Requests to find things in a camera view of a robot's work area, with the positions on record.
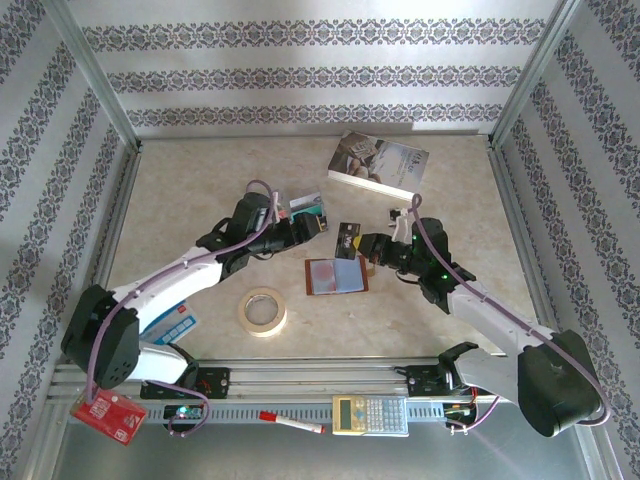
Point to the aluminium mounting rail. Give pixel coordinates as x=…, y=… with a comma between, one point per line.
x=320, y=375

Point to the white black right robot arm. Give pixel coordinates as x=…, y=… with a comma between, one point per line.
x=500, y=315

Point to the paperback book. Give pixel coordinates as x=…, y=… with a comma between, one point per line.
x=380, y=160

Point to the black credit card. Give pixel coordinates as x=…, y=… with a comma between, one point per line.
x=345, y=241

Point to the aluminium back rail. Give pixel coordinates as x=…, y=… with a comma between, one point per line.
x=250, y=137

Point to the aluminium side rail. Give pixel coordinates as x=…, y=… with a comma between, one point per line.
x=520, y=225
x=112, y=240

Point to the blue grey card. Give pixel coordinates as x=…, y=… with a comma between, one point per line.
x=354, y=275

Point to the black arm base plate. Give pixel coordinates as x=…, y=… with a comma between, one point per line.
x=215, y=382
x=422, y=382

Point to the grey metal panel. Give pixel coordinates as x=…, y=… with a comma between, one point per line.
x=250, y=457

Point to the red white marker pen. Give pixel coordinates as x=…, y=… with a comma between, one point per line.
x=292, y=422

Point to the aluminium frame post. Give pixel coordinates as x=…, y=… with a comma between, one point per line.
x=96, y=75
x=531, y=75

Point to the teal credit card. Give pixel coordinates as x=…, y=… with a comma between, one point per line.
x=300, y=216

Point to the red cardboard box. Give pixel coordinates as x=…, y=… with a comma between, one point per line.
x=107, y=415

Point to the small controller board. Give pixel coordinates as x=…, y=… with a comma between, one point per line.
x=184, y=412
x=460, y=411

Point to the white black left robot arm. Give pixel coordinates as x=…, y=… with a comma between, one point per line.
x=170, y=280

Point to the pale card with red circles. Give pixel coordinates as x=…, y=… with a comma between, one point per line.
x=325, y=275

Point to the beige masking tape roll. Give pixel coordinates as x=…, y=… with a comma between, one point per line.
x=262, y=330

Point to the brown leather card holder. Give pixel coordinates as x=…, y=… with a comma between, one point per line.
x=338, y=276

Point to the beige grey calculator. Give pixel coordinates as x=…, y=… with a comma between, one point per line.
x=370, y=415

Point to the blue white card pack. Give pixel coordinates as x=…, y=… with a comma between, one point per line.
x=172, y=325

